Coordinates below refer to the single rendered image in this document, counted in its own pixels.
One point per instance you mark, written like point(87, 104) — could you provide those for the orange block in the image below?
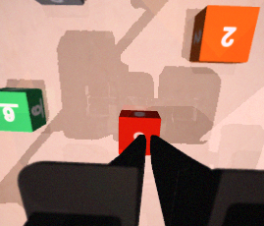
point(223, 34)

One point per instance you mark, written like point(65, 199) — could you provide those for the red block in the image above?
point(133, 123)

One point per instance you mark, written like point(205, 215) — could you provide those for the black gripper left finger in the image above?
point(113, 188)

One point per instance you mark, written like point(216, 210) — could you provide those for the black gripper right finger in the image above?
point(192, 194)

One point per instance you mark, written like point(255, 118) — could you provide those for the green block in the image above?
point(21, 109)

